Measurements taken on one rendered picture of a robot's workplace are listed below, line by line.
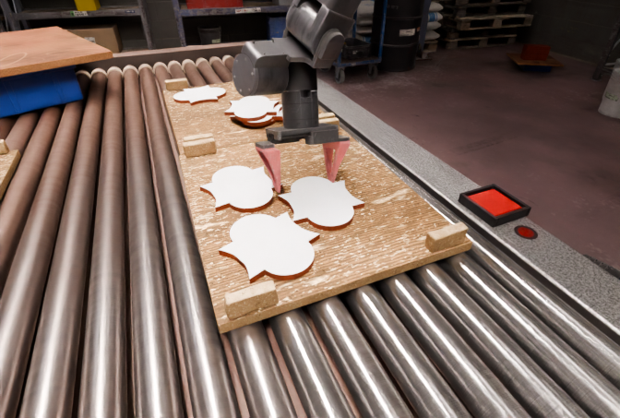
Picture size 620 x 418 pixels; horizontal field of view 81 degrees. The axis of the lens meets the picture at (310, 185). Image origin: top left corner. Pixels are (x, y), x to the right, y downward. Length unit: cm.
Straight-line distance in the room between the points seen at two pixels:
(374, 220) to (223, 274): 23
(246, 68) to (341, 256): 28
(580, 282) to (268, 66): 49
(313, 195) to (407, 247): 17
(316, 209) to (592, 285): 37
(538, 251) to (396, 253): 21
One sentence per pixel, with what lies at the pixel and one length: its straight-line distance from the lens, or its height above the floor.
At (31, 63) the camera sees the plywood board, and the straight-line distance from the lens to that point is 114.
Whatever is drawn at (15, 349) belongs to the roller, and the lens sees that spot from 53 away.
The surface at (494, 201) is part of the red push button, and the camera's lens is 66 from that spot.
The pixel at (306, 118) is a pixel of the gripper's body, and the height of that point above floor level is 106.
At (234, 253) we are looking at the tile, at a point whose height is 95.
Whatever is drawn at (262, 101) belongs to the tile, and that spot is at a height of 97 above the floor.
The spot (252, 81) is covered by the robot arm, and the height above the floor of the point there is 112.
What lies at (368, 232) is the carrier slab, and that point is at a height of 94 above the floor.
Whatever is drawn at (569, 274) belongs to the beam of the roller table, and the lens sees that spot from 60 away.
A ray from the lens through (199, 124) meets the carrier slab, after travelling 88.
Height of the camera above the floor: 128
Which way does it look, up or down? 33 degrees down
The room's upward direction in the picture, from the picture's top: straight up
